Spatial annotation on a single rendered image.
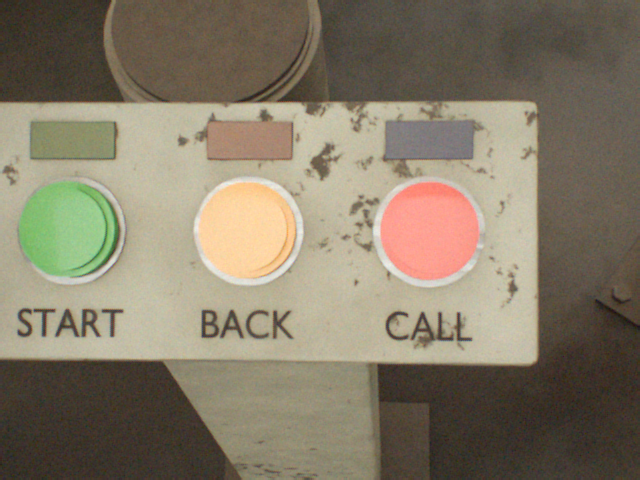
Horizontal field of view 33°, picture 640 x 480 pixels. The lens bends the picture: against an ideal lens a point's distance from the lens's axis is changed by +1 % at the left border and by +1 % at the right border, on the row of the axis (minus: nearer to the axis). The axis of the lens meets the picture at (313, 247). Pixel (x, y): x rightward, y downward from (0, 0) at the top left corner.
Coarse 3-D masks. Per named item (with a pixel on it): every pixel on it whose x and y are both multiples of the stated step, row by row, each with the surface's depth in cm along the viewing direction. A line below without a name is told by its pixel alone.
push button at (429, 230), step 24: (408, 192) 44; (432, 192) 44; (456, 192) 44; (384, 216) 44; (408, 216) 44; (432, 216) 44; (456, 216) 44; (384, 240) 44; (408, 240) 44; (432, 240) 44; (456, 240) 44; (408, 264) 44; (432, 264) 44; (456, 264) 44
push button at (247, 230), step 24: (240, 192) 44; (264, 192) 45; (216, 216) 44; (240, 216) 44; (264, 216) 44; (288, 216) 44; (216, 240) 44; (240, 240) 44; (264, 240) 44; (288, 240) 44; (216, 264) 45; (240, 264) 44; (264, 264) 44
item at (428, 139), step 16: (400, 128) 45; (416, 128) 45; (432, 128) 45; (448, 128) 45; (464, 128) 45; (400, 144) 45; (416, 144) 45; (432, 144) 45; (448, 144) 45; (464, 144) 45
